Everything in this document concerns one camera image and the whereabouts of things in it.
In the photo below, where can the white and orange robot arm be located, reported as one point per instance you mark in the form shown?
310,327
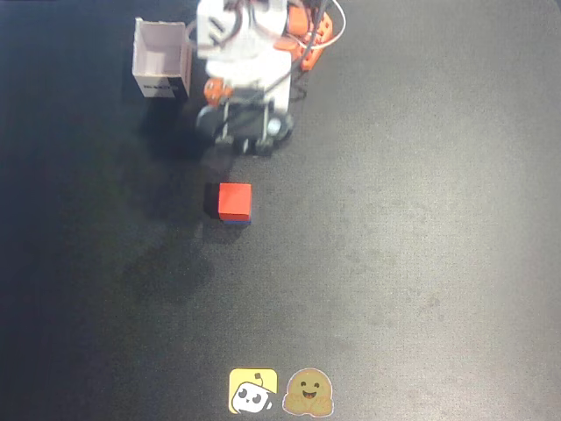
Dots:
241,35

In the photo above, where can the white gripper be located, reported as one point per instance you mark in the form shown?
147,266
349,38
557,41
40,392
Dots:
245,117

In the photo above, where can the orange robot base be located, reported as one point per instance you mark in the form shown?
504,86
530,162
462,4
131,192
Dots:
313,54

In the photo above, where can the black gripper-mounted camera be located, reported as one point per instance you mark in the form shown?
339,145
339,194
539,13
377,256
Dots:
245,120

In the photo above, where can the white open cardboard box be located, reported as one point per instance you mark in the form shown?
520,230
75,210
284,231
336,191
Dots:
160,57

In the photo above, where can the red cube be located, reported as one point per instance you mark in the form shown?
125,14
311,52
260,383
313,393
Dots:
235,201

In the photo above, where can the blue cube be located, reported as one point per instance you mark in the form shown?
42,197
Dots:
237,222

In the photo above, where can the yellow robot face sticker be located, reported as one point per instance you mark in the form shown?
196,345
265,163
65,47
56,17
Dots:
253,390

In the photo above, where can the hugging face emoji sticker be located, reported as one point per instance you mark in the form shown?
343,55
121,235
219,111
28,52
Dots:
308,391

